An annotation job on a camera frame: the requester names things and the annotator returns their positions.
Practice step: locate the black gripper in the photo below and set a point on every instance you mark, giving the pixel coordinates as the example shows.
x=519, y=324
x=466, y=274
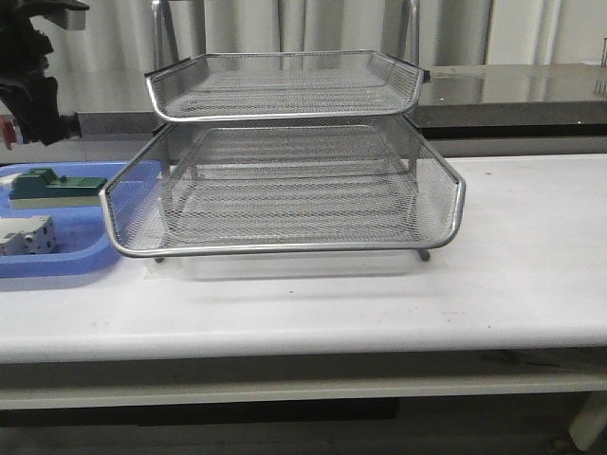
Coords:
x=32, y=101

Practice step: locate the red emergency stop button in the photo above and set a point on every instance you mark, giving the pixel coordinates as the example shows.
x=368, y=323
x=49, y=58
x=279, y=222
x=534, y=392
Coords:
x=7, y=132

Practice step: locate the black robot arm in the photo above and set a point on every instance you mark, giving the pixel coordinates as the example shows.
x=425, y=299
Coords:
x=24, y=48

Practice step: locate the green terminal block component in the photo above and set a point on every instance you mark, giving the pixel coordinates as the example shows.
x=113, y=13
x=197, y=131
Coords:
x=42, y=188

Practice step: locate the white circuit breaker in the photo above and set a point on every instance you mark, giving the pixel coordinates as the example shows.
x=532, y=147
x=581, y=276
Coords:
x=30, y=235

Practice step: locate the blue plastic tray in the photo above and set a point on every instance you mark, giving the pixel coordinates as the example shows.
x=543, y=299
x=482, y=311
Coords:
x=83, y=245

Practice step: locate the dark grey counter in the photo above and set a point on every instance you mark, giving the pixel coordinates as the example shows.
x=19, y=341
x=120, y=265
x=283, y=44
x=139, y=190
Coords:
x=466, y=101

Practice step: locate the silver wire rack frame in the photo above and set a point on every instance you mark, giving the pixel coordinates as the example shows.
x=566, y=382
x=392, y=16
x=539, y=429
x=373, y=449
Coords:
x=289, y=26

